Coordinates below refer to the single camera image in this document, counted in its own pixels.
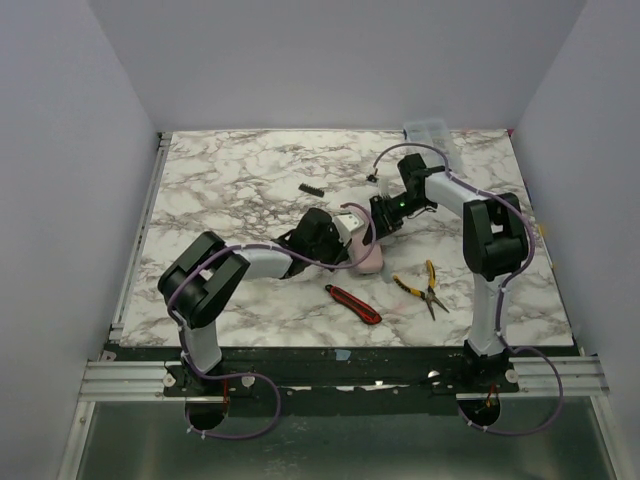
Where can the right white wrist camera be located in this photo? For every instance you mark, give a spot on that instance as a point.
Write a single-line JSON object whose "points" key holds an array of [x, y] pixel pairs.
{"points": [[384, 188]]}

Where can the blue tape piece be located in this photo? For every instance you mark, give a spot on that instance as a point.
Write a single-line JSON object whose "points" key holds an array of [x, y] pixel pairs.
{"points": [[342, 354]]}

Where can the clear plastic screw box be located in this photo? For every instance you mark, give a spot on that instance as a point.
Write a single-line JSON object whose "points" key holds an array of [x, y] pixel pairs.
{"points": [[434, 132]]}

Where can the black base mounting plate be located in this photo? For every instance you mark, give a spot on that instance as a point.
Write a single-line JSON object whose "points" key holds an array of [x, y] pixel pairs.
{"points": [[268, 400]]}

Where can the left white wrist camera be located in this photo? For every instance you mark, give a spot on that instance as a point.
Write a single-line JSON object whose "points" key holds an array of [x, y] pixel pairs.
{"points": [[346, 225]]}

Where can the red black utility knife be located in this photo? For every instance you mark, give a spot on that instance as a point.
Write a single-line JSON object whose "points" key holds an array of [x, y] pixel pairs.
{"points": [[363, 311]]}

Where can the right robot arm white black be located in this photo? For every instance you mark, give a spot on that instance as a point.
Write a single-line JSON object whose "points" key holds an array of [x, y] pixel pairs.
{"points": [[497, 243]]}

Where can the yellow black needle-nose pliers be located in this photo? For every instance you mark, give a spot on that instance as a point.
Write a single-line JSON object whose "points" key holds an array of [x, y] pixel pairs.
{"points": [[428, 295]]}

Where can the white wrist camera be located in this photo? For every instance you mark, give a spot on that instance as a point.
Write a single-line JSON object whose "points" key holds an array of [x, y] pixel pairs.
{"points": [[384, 188], [346, 225]]}

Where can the small black comb piece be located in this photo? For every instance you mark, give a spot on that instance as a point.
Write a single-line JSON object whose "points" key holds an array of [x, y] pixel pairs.
{"points": [[311, 190]]}

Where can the aluminium frame rail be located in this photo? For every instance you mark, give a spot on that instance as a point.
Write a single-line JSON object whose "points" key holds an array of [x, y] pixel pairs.
{"points": [[157, 381]]}

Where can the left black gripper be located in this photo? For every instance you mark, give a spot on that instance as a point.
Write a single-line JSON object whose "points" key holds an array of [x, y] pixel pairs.
{"points": [[342, 248]]}

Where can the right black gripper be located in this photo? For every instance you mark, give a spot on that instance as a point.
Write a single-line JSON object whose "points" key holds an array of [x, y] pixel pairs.
{"points": [[379, 216]]}

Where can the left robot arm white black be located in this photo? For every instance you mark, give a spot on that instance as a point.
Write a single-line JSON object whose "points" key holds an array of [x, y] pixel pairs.
{"points": [[199, 284]]}

